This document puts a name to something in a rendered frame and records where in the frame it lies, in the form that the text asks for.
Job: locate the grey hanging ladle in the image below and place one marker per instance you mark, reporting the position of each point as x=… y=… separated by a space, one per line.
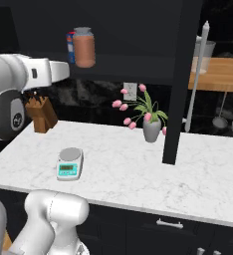
x=219 y=121

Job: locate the wooden knife block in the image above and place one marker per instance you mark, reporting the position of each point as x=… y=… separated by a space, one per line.
x=44 y=114

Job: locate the wooden shelf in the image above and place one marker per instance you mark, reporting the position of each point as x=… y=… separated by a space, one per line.
x=221 y=76

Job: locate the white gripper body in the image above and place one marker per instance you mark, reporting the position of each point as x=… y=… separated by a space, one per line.
x=59 y=70

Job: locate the brown honey bottle grey lid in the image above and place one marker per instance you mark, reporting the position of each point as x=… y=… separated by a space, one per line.
x=84 y=50

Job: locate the blue and red box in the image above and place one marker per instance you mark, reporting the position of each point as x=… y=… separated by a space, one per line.
x=70 y=46

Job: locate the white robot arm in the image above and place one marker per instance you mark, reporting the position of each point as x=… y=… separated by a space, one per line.
x=55 y=215

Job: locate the grey vase with pink tulips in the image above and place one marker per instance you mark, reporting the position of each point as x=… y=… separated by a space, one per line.
x=151 y=130

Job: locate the black cabinet door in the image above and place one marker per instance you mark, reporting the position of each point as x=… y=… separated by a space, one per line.
x=180 y=83

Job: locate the white wall outlet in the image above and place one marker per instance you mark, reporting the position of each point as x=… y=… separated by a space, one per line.
x=130 y=91

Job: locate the clear glass container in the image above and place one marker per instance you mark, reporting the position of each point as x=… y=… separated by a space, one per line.
x=208 y=56

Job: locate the white cabinet knob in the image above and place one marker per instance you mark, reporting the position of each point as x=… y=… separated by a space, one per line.
x=216 y=252
x=200 y=251

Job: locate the black drawer front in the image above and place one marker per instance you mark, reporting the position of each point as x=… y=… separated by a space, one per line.
x=145 y=229

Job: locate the white digital scale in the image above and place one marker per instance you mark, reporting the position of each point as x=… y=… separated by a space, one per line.
x=69 y=164

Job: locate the black wall cabinet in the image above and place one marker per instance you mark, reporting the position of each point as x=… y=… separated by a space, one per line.
x=131 y=33

